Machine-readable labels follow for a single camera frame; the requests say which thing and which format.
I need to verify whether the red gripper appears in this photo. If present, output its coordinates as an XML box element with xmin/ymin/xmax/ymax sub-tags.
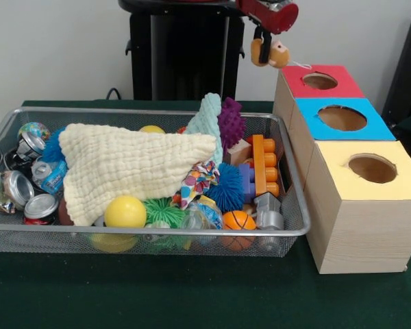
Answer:
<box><xmin>235</xmin><ymin>0</ymin><xmax>299</xmax><ymax>65</ymax></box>

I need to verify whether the tan monkey plush toy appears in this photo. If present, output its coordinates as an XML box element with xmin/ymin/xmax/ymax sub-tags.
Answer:
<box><xmin>249</xmin><ymin>36</ymin><xmax>312</xmax><ymax>69</ymax></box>

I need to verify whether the cream waffle cloth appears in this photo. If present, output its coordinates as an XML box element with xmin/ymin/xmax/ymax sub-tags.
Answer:
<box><xmin>58</xmin><ymin>123</ymin><xmax>217</xmax><ymax>227</ymax></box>

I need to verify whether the wooden box with three holes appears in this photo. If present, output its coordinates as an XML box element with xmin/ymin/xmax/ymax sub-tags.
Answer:
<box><xmin>273</xmin><ymin>64</ymin><xmax>411</xmax><ymax>275</ymax></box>

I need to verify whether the clear mesh bin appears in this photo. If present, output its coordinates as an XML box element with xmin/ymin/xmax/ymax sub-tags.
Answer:
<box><xmin>0</xmin><ymin>106</ymin><xmax>312</xmax><ymax>258</ymax></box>

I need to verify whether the purple spiky toy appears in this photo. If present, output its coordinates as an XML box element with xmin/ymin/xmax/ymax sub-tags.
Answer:
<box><xmin>218</xmin><ymin>97</ymin><xmax>247</xmax><ymax>150</ymax></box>

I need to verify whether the light teal waffle cloth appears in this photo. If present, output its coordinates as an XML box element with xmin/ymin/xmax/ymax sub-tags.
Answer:
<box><xmin>184</xmin><ymin>92</ymin><xmax>224</xmax><ymax>165</ymax></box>

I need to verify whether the orange building block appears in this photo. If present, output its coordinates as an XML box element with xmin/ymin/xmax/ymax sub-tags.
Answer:
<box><xmin>252</xmin><ymin>134</ymin><xmax>281</xmax><ymax>198</ymax></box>

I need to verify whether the black chair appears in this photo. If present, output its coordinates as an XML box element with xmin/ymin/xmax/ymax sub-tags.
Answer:
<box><xmin>382</xmin><ymin>5</ymin><xmax>411</xmax><ymax>121</ymax></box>

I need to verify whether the blue spiky ball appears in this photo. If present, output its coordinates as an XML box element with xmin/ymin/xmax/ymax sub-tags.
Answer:
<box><xmin>205</xmin><ymin>163</ymin><xmax>245</xmax><ymax>213</ymax></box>

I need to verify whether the orange toy basketball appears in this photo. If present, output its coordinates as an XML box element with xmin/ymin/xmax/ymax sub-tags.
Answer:
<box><xmin>222</xmin><ymin>210</ymin><xmax>258</xmax><ymax>231</ymax></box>

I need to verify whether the green spiky ball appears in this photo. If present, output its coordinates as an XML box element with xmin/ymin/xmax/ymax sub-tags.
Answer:
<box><xmin>144</xmin><ymin>197</ymin><xmax>186</xmax><ymax>226</ymax></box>

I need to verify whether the large yellow ball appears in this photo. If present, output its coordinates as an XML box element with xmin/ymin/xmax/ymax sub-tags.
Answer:
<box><xmin>104</xmin><ymin>195</ymin><xmax>147</xmax><ymax>228</ymax></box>

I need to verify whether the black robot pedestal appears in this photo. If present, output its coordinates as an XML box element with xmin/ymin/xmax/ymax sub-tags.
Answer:
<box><xmin>118</xmin><ymin>0</ymin><xmax>263</xmax><ymax>102</ymax></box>

